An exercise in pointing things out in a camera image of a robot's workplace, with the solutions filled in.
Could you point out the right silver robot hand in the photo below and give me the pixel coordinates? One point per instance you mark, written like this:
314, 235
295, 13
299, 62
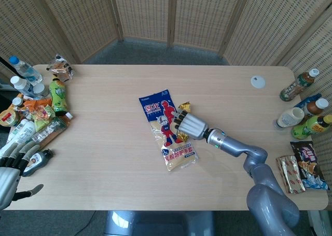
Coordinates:
193, 125

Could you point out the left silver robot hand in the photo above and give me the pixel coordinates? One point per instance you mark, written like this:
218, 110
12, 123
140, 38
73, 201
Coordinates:
7, 179

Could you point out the gold snack wrapper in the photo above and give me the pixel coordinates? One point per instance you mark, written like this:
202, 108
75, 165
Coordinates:
185, 106

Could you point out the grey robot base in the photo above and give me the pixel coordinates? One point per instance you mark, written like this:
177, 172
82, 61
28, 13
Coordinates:
160, 224

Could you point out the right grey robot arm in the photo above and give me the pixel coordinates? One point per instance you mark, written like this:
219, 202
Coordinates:
267, 194

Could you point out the dark bottle face label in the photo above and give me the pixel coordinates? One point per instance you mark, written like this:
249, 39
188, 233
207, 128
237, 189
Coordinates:
35, 162

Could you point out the latex gloves package blue header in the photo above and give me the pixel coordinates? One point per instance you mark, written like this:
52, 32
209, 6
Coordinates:
155, 111

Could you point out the white milk bottle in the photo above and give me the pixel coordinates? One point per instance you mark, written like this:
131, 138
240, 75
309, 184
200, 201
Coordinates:
20, 132

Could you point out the red label round cup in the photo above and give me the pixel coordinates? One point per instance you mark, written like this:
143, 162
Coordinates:
8, 118

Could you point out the clear tea bottle white cap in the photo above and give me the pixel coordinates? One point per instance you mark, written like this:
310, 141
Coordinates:
50, 128

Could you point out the yellow green candy bag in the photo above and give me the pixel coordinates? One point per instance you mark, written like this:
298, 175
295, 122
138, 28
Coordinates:
42, 116

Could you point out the brown drink bottle white cap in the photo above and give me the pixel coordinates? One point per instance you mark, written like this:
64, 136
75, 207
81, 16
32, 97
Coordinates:
17, 102

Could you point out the white round grommet cap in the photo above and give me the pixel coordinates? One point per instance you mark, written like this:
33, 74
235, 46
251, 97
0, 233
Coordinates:
257, 82

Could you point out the orange snack bag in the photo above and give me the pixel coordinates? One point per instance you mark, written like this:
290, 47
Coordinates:
35, 103

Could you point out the clear water bottle white cap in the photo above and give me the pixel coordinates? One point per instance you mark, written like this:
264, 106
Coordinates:
22, 86

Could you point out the small clear bottle white cap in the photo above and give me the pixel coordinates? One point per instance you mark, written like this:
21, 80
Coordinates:
41, 90

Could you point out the cream milk tea bottle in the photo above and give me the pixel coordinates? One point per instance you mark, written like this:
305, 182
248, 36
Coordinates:
288, 118

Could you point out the green label drink bottle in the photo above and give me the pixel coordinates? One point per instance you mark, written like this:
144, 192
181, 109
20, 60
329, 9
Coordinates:
58, 96

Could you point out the gold red wafer packet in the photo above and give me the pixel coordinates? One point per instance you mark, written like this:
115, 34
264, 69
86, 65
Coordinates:
290, 174

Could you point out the water bottle blue label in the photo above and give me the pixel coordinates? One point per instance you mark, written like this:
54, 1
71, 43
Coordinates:
26, 70

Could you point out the brown tea bottle green label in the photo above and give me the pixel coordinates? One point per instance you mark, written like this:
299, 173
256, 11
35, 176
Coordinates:
298, 86

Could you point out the blue snack packet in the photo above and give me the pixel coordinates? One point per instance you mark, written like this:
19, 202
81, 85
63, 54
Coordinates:
303, 103

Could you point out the green bottle dark cap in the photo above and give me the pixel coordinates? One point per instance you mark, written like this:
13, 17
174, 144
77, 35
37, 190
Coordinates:
307, 129

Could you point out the black blue snack bag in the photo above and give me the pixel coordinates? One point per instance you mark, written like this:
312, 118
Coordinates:
308, 166

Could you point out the clear bag brown snack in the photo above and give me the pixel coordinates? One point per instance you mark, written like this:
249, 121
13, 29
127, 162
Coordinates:
61, 68

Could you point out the woven rattan folding screen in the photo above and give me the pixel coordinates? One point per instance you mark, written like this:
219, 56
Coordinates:
145, 13

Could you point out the brown coffee bottle white cap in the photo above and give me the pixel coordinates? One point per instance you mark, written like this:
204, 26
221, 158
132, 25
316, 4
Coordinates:
316, 107

